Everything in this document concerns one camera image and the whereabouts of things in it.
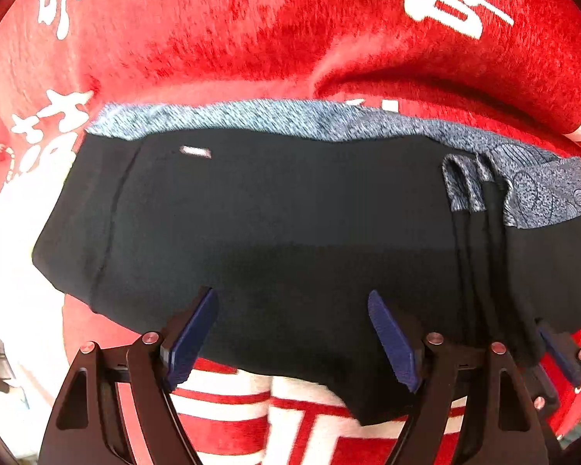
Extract red wedding bed blanket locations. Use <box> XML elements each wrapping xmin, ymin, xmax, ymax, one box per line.
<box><xmin>0</xmin><ymin>0</ymin><xmax>581</xmax><ymax>464</ymax></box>

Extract black pants with blue stripes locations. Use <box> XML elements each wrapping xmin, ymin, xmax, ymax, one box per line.
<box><xmin>32</xmin><ymin>100</ymin><xmax>581</xmax><ymax>425</ymax></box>

